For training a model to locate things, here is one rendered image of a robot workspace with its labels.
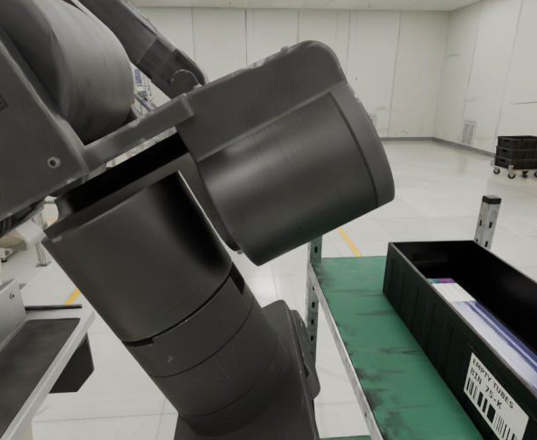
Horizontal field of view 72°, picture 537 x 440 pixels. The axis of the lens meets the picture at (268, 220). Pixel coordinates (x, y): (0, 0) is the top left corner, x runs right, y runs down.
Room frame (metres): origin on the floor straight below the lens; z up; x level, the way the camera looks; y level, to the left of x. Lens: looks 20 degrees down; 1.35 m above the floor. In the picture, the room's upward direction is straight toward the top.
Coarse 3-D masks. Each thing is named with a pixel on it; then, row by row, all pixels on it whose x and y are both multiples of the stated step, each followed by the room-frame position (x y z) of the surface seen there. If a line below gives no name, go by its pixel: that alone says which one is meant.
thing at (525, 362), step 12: (444, 288) 0.60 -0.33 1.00; (456, 288) 0.60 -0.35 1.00; (456, 300) 0.56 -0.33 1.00; (468, 300) 0.56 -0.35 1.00; (468, 312) 0.52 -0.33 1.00; (480, 312) 0.52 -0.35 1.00; (480, 324) 0.49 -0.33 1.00; (492, 324) 0.49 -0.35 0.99; (492, 336) 0.46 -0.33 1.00; (504, 336) 0.46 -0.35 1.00; (504, 348) 0.43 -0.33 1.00; (516, 348) 0.43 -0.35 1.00; (516, 360) 0.41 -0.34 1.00; (528, 360) 0.41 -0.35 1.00; (528, 372) 0.39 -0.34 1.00
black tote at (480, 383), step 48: (432, 240) 0.67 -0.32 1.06; (384, 288) 0.65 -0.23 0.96; (432, 288) 0.49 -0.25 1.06; (480, 288) 0.62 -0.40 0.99; (528, 288) 0.51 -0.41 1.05; (432, 336) 0.46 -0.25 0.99; (480, 336) 0.37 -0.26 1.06; (528, 336) 0.49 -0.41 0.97; (480, 384) 0.35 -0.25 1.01; (528, 384) 0.30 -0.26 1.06; (480, 432) 0.33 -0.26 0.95; (528, 432) 0.28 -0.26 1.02
